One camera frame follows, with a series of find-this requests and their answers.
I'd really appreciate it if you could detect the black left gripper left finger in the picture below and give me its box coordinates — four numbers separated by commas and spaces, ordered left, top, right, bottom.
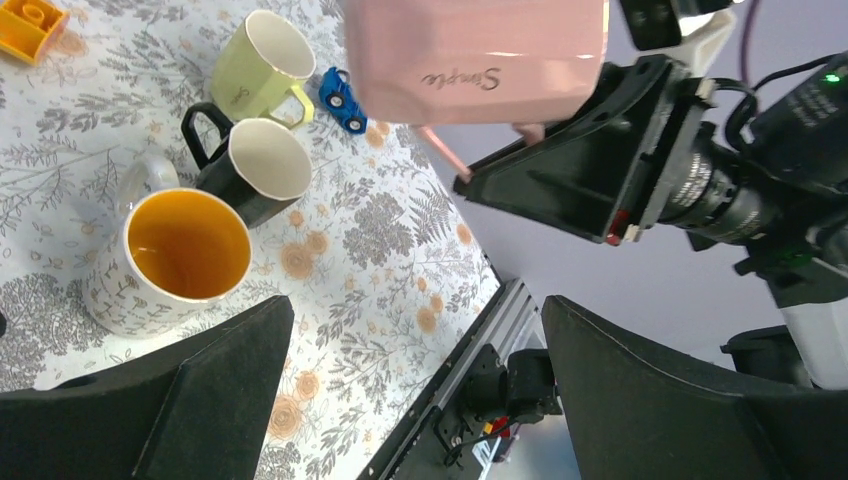
1, 295, 294, 479

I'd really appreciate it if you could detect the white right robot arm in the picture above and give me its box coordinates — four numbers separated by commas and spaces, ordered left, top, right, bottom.
453, 53, 847, 390

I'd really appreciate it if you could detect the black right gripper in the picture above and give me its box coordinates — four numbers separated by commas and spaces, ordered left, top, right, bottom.
453, 53, 847, 308

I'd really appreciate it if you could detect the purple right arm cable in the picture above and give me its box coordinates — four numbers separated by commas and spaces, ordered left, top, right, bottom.
738, 0, 763, 84

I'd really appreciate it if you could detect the pink mug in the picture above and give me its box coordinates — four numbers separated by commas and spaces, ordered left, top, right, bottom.
342, 0, 609, 180

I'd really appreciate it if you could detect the small orange toy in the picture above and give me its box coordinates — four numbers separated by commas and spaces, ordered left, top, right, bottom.
1, 0, 70, 66

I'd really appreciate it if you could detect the blue toy car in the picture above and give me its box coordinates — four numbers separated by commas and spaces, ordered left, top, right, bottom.
318, 66, 368, 135

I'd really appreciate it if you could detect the aluminium frame rail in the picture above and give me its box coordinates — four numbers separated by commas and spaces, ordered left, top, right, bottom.
359, 279, 561, 479

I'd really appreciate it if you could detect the floral tablecloth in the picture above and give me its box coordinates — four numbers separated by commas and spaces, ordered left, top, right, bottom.
1, 1, 499, 479

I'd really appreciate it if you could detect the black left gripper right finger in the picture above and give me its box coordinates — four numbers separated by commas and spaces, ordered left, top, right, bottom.
541, 296, 847, 479

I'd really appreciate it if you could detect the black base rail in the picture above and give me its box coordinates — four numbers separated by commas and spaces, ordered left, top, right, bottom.
358, 344, 562, 479

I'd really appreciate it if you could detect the floral mug orange inside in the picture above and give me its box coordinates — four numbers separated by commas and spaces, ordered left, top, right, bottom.
81, 158, 253, 339

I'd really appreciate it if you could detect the black mug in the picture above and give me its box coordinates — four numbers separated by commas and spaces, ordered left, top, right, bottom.
180, 102, 313, 229

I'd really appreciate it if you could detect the yellow mug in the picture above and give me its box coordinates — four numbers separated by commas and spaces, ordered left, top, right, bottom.
210, 10, 316, 129

